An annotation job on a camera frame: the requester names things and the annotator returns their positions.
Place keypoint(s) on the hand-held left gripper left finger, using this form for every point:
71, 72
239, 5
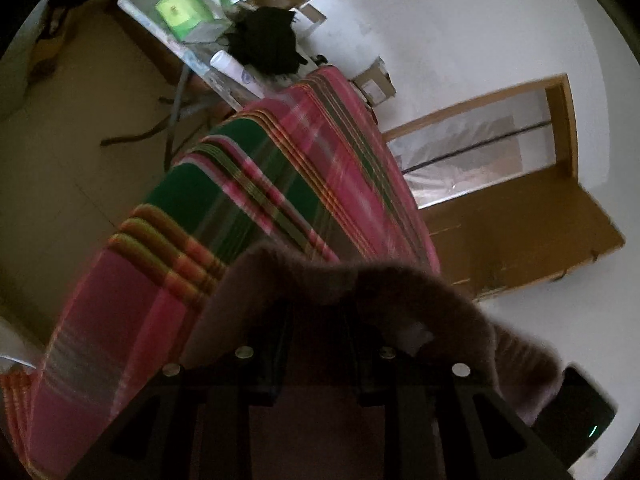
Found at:
272, 360

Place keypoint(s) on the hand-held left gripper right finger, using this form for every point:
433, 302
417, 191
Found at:
362, 365

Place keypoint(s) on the mauve garment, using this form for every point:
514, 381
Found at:
400, 290

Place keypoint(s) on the pink plaid bed sheet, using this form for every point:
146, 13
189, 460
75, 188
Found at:
280, 175

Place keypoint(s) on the wooden door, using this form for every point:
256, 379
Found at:
525, 230

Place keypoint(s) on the plastic-covered sliding door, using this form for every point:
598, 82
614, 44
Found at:
465, 150

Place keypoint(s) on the brown cardboard box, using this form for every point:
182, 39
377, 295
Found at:
375, 82

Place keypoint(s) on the white tube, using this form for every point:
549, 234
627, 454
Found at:
232, 67

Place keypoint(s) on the black cloth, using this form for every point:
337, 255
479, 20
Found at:
265, 40

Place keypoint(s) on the white folding table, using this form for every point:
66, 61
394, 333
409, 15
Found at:
160, 22

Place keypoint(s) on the green packet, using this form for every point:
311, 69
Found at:
185, 10

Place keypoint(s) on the wooden door frame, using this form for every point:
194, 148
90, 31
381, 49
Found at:
560, 125

